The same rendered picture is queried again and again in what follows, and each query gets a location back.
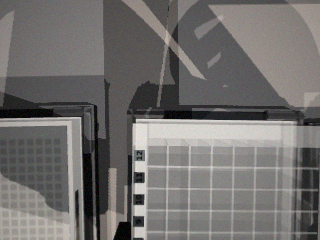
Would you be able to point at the white multi-well plate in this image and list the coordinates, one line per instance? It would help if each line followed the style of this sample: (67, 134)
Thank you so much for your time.
(196, 196)

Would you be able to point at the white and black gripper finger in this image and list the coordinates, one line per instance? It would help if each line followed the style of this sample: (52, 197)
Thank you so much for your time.
(123, 231)

